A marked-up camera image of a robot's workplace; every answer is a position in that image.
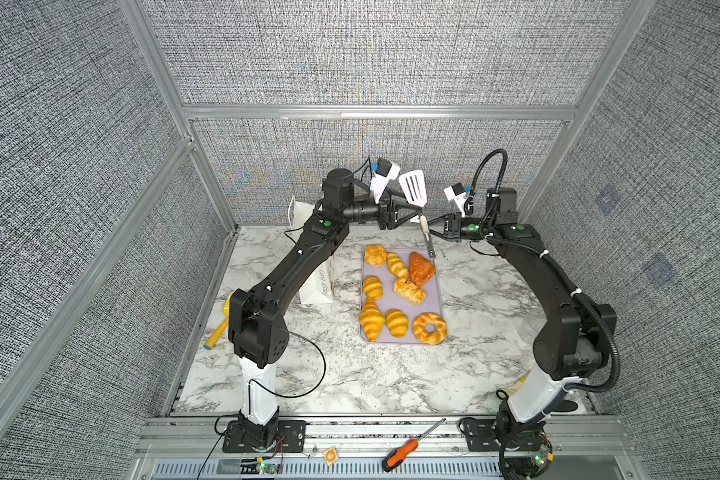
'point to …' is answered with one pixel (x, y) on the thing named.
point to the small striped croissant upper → (397, 266)
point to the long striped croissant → (372, 320)
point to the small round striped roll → (373, 287)
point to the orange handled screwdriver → (399, 454)
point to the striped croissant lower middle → (397, 323)
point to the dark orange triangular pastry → (420, 269)
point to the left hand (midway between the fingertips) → (416, 206)
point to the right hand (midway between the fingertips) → (422, 227)
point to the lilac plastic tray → (391, 300)
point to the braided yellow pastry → (409, 291)
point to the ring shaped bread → (430, 328)
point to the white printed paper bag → (319, 287)
